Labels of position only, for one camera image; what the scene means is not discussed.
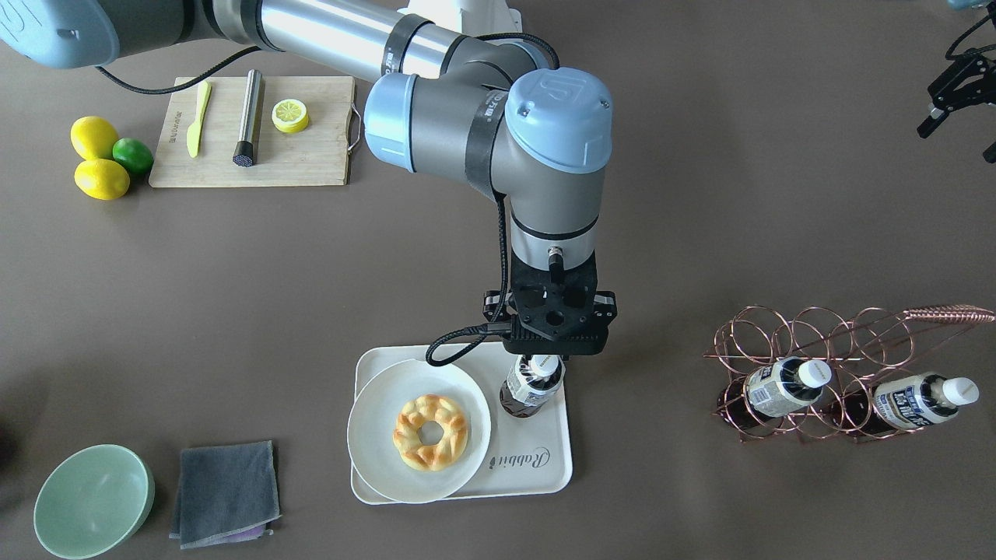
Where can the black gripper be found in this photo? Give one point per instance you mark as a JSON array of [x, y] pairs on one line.
[[606, 304]]

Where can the tea bottle white cap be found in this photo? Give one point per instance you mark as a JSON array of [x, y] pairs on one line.
[[532, 381]]

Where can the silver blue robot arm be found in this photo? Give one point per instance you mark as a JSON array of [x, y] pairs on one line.
[[496, 112]]

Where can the white rectangular tray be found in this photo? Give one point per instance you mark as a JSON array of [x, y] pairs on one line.
[[506, 456]]

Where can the tea bottle in rack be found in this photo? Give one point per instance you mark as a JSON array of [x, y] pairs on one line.
[[774, 391], [903, 405]]

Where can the white round plate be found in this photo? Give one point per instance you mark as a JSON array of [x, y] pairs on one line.
[[372, 423]]

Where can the half lemon slice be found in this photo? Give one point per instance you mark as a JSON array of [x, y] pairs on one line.
[[290, 116]]

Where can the steel muddler black tip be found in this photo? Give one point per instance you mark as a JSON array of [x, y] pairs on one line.
[[245, 152]]

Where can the grey folded cloth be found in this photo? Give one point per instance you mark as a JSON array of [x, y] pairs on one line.
[[225, 494]]

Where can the yellow plastic knife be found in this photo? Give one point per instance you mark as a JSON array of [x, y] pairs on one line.
[[194, 131]]

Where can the green lime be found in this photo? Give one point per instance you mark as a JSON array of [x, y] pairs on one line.
[[135, 156]]

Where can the yellow lemon outer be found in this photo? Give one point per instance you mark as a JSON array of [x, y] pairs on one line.
[[102, 179]]

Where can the yellow lemon near lime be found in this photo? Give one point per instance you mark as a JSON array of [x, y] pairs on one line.
[[93, 137]]

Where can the green ceramic bowl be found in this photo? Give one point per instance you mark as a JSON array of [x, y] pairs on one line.
[[93, 501]]

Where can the black gripper camera mount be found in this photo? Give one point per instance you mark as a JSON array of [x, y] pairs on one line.
[[537, 303]]

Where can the braided ring pastry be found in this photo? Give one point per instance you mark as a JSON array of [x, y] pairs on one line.
[[431, 433]]

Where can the copper wire bottle rack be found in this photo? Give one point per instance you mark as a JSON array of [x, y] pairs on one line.
[[863, 351]]

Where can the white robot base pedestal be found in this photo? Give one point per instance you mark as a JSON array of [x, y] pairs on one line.
[[472, 18]]

